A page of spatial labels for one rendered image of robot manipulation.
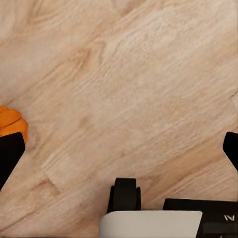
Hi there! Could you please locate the pumpkin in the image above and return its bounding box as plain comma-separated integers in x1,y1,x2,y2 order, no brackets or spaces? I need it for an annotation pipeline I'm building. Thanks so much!
0,105,28,143

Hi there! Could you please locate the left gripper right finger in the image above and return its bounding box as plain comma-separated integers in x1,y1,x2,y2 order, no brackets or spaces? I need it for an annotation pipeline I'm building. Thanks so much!
223,131,238,171

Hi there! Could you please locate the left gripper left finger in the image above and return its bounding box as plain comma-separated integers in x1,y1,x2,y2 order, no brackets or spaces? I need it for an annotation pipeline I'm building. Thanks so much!
0,132,25,190

